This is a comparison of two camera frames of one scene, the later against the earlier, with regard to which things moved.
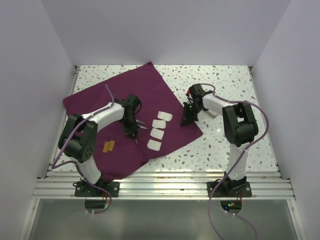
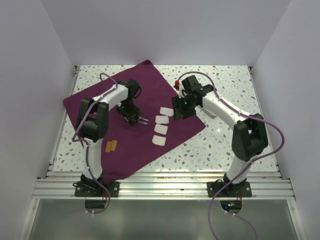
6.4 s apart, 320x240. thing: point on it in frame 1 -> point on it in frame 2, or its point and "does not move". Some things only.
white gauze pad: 157,133 -> 161,129
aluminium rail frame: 266,184 does not move
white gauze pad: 154,145 -> 159,140
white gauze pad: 166,116 -> 166,111
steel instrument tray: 211,113 does not move
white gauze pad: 159,124 -> 163,119
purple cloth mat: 163,114 does not move
